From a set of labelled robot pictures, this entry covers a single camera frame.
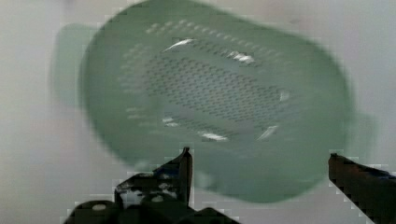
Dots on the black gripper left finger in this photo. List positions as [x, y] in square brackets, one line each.
[161, 196]

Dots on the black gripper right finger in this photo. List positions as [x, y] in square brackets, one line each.
[372, 190]

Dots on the green plastic strainer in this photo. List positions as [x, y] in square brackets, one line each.
[260, 110]

